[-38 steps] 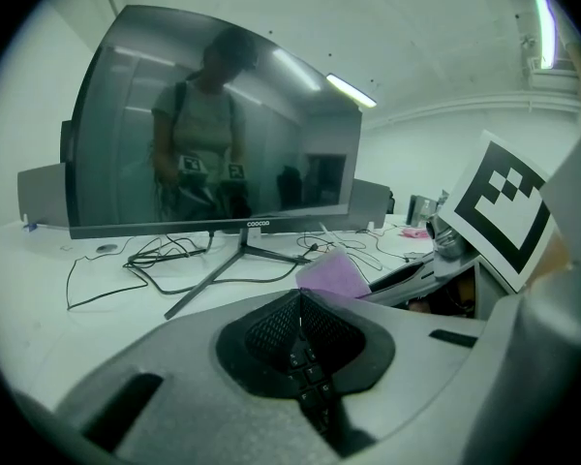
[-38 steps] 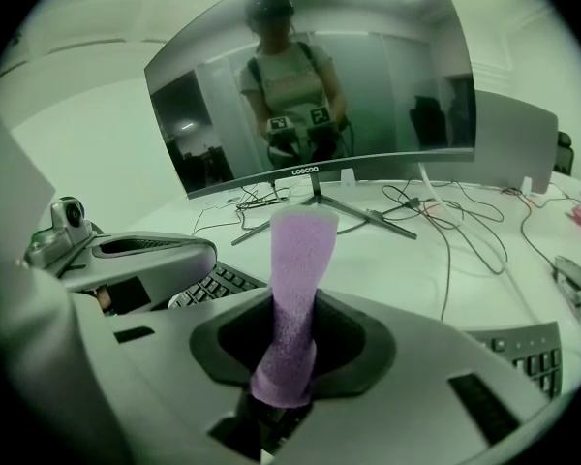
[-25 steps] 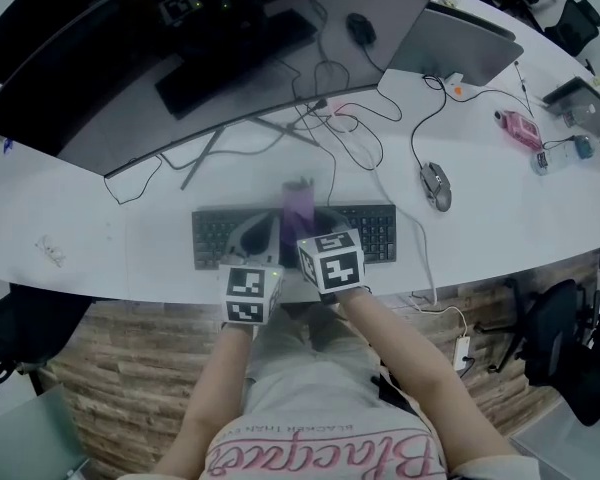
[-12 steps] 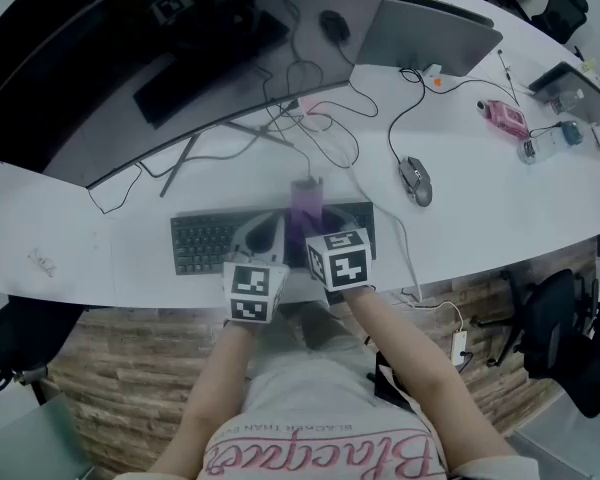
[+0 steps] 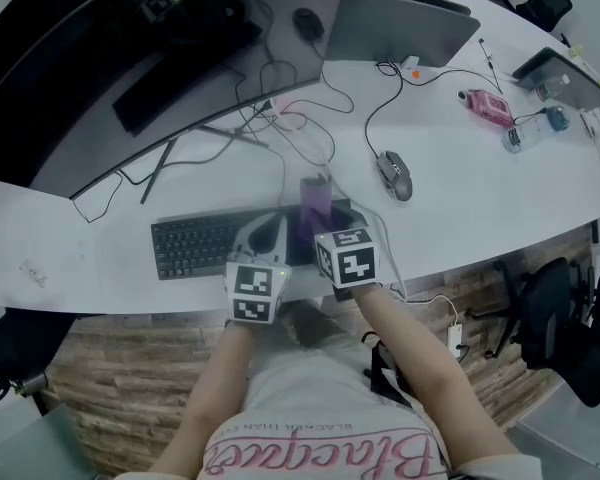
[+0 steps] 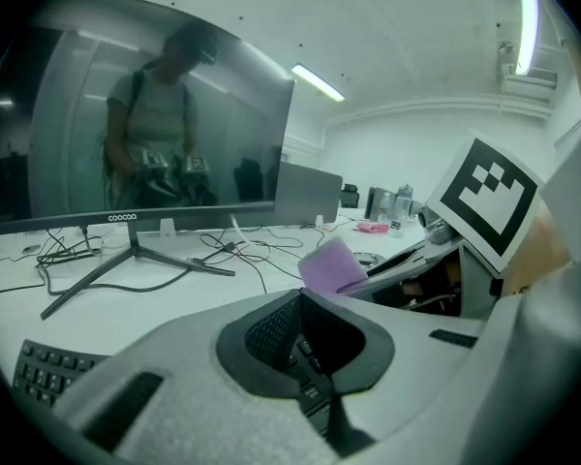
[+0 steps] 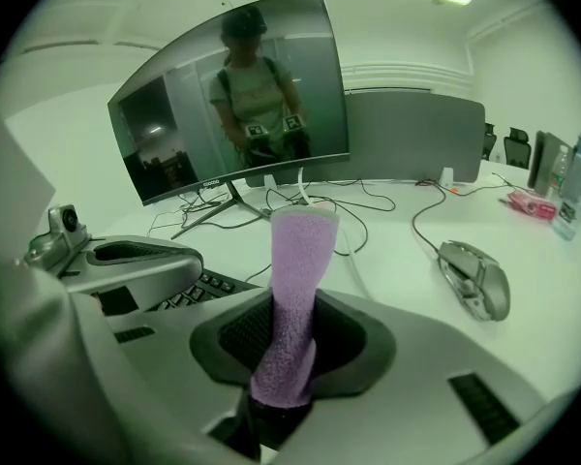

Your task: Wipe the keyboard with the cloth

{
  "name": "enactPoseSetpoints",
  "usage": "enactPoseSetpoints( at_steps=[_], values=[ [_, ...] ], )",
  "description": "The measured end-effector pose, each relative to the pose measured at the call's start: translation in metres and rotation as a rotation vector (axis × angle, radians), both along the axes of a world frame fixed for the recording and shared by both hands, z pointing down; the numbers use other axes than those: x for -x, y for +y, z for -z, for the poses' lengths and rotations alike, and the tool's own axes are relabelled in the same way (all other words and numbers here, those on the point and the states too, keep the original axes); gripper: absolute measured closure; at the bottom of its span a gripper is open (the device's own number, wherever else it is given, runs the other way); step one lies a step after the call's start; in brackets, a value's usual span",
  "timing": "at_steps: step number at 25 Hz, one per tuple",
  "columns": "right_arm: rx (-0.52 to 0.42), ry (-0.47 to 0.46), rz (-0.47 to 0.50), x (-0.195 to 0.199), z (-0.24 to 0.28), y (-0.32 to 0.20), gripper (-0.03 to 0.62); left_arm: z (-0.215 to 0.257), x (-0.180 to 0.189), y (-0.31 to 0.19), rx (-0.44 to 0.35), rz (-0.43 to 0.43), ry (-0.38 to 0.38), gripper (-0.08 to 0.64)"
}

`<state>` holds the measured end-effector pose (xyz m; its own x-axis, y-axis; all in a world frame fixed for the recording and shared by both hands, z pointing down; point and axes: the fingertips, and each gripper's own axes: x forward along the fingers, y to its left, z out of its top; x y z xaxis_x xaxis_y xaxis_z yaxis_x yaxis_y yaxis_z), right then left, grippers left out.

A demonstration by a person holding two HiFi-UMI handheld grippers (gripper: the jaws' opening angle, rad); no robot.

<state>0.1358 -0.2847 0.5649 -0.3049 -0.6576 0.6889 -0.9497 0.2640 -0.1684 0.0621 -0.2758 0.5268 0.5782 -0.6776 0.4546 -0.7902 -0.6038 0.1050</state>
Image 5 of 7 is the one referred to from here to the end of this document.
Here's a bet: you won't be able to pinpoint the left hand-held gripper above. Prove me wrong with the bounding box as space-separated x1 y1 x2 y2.
223 212 293 326

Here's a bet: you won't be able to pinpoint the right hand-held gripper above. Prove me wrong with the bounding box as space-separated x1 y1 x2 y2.
312 202 382 290

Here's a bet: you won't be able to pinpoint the purple cloth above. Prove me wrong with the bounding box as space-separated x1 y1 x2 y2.
298 172 335 244

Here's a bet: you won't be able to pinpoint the black keyboard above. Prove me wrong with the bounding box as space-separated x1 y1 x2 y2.
150 198 355 282

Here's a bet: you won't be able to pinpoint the person's left forearm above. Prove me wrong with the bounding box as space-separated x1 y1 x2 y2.
147 317 261 480

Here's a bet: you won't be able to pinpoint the person's right forearm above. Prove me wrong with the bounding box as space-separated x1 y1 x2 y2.
350 282 529 472

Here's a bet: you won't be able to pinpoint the gray gaming mouse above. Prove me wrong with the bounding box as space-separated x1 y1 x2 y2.
375 149 414 203

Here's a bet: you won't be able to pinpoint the person's legs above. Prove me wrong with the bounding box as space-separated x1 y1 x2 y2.
274 298 366 364

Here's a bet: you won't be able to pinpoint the white power adapter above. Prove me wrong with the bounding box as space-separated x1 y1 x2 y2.
446 323 464 360

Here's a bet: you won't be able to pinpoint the person's light printed t-shirt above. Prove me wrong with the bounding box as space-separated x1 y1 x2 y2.
194 337 551 480

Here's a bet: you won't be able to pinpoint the pink device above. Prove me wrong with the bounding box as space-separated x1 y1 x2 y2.
457 88 514 130

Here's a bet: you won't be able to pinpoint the large curved black monitor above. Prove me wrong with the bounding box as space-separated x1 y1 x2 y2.
0 0 355 202

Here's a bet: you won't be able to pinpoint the clear bottle with dark label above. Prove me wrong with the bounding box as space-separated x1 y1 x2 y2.
500 116 557 155

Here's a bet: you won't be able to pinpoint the small teal device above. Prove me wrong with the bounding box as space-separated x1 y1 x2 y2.
544 106 572 132

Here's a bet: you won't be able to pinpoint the clear crumpled wrapper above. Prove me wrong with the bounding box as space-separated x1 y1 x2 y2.
18 259 50 288

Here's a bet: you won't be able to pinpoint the clear plastic bottle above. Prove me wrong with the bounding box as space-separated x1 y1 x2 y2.
534 74 570 103

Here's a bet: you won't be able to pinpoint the shiny metal cylinder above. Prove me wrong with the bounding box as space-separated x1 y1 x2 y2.
10 369 49 398

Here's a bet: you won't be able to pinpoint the frosted glass panel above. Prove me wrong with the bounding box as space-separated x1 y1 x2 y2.
0 401 94 480

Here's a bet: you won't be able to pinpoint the thin white cable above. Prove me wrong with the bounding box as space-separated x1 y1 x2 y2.
274 97 461 329

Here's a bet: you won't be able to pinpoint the black mouse cord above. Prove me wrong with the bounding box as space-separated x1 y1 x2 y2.
363 60 406 162

